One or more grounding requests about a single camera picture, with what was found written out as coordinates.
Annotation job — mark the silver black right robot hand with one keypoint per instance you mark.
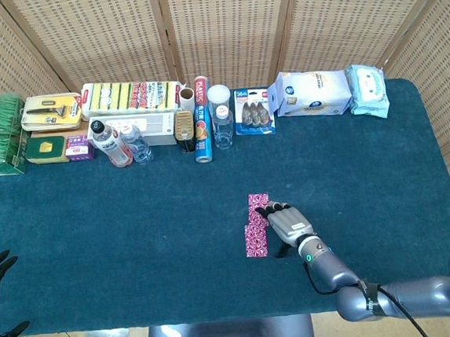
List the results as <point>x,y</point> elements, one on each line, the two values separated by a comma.
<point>289,222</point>

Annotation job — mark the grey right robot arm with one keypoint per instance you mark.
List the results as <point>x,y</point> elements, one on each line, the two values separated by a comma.
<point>328,264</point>

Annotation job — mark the tall clear bottle white cap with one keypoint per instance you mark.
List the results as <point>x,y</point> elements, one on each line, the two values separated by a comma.
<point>223,131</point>

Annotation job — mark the blue blister pack of hooks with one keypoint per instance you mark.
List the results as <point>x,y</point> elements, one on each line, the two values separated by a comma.
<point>253,112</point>

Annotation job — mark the blue plastic wrap box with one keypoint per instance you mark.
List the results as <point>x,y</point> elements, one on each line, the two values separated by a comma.
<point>202,131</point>

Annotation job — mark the white tissue pack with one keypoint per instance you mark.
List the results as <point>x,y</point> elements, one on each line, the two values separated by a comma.
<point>313,93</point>

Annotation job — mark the green yellow scouring sponge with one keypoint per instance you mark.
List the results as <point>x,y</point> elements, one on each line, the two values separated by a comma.
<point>46,148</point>

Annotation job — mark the clear plastic jar white lid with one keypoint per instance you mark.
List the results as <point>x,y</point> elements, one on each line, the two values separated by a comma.
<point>218,96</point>

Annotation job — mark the small purple box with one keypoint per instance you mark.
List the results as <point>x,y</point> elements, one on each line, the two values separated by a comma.
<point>79,149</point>

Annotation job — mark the teal felt table mat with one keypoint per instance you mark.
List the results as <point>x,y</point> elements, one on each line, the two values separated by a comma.
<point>135,223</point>

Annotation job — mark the light blue wet wipes pack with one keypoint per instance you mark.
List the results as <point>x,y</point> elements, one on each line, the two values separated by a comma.
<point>368,93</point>

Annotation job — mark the long white carton box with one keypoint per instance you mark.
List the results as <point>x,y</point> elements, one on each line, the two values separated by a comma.
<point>158,127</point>

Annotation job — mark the small clear water bottle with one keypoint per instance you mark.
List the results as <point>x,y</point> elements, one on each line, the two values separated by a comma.
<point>138,146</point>

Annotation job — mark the yellow razor blister package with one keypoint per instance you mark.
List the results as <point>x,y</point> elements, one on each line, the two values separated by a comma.
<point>46,111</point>

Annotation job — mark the pink drink bottle black cap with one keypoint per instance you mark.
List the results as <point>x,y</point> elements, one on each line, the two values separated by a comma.
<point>112,146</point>

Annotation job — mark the woven rattan folding screen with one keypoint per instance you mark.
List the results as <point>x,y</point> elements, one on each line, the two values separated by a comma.
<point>228,26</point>

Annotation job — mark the yellow green sponge multipack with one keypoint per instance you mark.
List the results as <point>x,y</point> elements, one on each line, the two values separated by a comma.
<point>124,96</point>

